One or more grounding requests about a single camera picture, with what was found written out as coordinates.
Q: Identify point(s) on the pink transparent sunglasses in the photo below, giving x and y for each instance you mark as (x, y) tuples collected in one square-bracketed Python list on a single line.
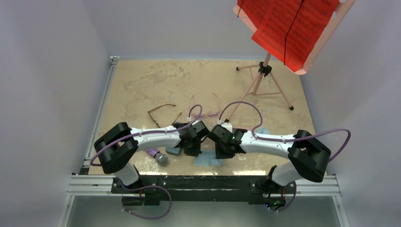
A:
[(211, 107)]

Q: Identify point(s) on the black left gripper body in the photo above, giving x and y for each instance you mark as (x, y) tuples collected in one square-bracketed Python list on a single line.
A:
[(194, 149)]

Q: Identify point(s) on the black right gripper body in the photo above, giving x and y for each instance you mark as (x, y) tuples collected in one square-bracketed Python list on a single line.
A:
[(221, 153)]

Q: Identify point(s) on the grey glasses case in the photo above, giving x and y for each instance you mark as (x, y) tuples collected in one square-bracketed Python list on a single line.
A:
[(173, 151)]

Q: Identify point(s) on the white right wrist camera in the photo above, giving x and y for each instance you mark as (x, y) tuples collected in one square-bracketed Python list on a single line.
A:
[(227, 126)]

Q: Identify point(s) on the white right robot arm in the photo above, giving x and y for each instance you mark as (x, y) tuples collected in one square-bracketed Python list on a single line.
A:
[(308, 157)]

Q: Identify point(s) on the red sheet music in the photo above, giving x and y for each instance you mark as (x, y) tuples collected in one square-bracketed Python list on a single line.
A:
[(288, 29)]

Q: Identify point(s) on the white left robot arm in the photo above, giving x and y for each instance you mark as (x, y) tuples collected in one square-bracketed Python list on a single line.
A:
[(116, 147)]

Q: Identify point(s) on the light blue cloth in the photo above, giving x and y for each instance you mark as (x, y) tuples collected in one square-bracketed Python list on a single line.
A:
[(263, 131), (207, 158)]

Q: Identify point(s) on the crumpled light blue cloth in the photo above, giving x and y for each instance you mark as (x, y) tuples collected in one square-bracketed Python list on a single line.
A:
[(263, 131)]

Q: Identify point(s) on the aluminium frame rail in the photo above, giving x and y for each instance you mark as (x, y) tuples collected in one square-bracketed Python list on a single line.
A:
[(69, 200)]

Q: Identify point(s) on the brown frame glasses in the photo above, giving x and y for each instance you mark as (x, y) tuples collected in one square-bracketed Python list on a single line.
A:
[(164, 115)]

